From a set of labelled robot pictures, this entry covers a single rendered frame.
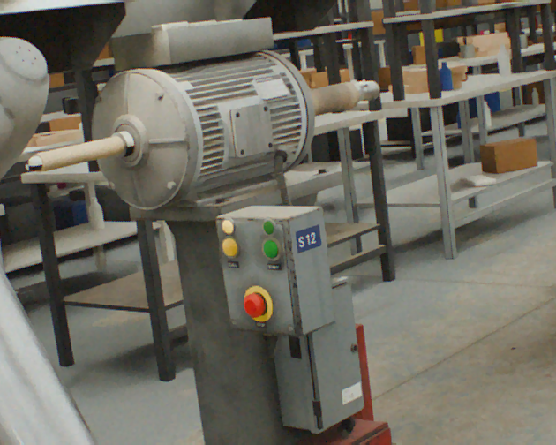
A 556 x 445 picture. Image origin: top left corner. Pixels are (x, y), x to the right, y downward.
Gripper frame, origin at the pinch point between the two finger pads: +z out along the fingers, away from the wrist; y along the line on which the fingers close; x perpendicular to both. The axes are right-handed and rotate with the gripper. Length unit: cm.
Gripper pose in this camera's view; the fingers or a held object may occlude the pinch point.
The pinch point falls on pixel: (29, 294)
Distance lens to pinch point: 200.4
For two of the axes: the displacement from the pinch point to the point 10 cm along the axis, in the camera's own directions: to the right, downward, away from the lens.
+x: -2.3, -9.7, -0.7
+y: 7.3, -1.2, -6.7
